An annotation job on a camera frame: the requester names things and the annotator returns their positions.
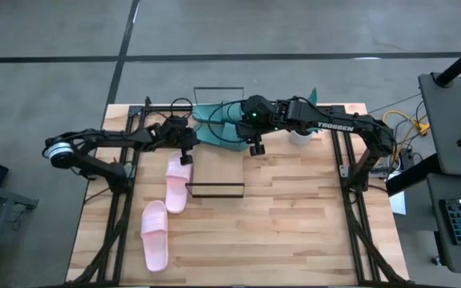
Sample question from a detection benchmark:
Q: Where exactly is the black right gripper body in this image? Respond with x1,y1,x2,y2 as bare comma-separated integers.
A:
239,94,279,139

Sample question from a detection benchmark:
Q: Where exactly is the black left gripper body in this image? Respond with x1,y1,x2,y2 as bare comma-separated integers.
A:
154,116,200,152

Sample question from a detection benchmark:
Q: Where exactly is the pink rubber slide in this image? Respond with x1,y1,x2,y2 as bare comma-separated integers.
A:
164,150,194,214
140,199,170,273

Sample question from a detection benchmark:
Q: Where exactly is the snake plant in white pot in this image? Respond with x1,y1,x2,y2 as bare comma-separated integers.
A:
288,86,319,146

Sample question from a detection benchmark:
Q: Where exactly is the black diagonal bar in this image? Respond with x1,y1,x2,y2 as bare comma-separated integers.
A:
385,153,442,197

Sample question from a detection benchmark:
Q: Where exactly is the white paper sheet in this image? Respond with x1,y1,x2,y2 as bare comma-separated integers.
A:
388,190,407,216

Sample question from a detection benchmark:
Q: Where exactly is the grey desk with pole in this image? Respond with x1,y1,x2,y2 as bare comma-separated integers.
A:
417,71,461,178

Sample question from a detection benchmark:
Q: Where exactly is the grey keyboard desk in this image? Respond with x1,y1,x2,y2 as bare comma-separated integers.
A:
425,173,461,277

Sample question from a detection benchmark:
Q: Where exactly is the black round pole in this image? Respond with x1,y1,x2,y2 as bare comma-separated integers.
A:
433,35,461,88

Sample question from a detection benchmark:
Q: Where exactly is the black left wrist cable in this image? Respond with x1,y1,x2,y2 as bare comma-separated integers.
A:
169,97,194,120

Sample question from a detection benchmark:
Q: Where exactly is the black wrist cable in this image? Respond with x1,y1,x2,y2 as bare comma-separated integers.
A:
207,99,251,144
169,97,194,120

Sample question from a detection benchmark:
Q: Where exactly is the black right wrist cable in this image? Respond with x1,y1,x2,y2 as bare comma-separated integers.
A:
207,99,251,144

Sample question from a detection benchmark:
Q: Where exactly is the black aluminium table frame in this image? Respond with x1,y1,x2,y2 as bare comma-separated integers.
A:
66,95,407,287

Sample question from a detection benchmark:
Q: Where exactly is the black metal frame shelf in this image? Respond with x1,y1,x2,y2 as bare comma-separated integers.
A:
185,86,247,199

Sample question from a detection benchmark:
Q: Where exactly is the yellow cable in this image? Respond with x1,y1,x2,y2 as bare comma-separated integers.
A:
381,110,431,161

